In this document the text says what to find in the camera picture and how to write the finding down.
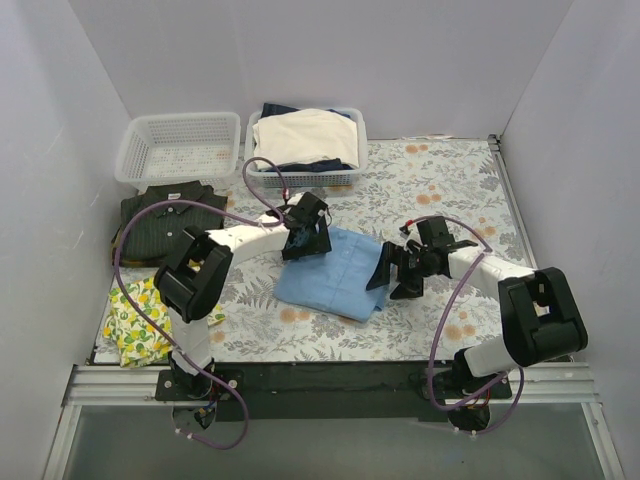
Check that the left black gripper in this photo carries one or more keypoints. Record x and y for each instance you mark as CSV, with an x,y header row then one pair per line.
x,y
307,239

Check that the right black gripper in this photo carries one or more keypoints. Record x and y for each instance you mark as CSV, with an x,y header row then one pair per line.
x,y
401,262

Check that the light blue long sleeve shirt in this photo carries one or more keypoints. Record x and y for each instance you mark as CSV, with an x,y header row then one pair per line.
x,y
336,282

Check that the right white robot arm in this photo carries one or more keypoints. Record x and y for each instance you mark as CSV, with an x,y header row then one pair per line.
x,y
540,320

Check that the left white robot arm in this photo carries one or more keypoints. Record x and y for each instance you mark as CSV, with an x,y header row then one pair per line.
x,y
191,279

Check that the floral table mat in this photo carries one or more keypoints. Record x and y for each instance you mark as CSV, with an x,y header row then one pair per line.
x,y
460,179

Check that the right white plastic basket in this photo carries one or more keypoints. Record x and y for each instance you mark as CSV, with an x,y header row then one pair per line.
x,y
321,179

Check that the white plastic basket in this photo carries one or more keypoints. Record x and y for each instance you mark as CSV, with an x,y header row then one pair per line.
x,y
178,148
321,179

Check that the navy folded garment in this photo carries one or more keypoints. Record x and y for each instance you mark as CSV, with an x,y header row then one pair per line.
x,y
310,165

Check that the cream folded garment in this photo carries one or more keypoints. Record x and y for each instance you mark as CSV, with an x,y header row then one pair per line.
x,y
305,137

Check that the left white plastic basket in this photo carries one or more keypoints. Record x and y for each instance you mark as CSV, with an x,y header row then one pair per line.
x,y
178,148

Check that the dark striped folded shirt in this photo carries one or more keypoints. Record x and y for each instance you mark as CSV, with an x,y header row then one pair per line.
x,y
154,234

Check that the lemon print folded shirt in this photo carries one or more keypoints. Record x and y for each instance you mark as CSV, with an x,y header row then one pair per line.
x,y
138,344

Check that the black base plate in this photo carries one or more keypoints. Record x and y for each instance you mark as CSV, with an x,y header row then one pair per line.
x,y
320,390

